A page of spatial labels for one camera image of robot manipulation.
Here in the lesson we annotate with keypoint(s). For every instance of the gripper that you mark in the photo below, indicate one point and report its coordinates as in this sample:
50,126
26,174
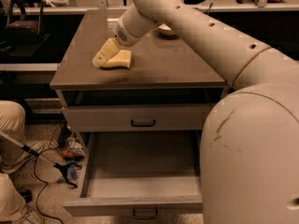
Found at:
125,34

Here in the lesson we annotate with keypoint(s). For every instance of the yellow sponge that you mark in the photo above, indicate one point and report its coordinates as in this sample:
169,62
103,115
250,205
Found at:
122,59

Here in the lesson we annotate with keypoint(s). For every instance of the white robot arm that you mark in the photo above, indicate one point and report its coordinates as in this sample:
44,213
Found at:
249,150

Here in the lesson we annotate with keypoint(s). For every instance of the grey drawer cabinet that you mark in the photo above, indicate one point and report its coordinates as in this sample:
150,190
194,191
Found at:
163,71

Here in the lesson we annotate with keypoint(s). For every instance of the closed middle drawer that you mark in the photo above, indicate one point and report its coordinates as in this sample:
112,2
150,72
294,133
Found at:
126,118

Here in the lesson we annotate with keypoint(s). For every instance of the open bottom drawer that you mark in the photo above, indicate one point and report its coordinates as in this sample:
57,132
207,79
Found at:
139,174

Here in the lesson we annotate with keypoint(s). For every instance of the white bowl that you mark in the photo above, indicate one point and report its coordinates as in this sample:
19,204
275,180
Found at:
165,30

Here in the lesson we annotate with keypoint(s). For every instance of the black chair background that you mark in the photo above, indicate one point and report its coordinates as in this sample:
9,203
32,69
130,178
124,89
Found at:
23,37

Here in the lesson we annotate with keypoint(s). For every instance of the person leg beige trousers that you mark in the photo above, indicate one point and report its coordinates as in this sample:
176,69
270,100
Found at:
12,122

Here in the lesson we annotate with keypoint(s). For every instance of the grabber reacher stick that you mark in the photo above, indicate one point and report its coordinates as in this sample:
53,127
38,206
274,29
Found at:
62,168

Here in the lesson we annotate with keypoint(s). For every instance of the wire basket with items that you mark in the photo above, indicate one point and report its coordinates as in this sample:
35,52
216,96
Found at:
66,143

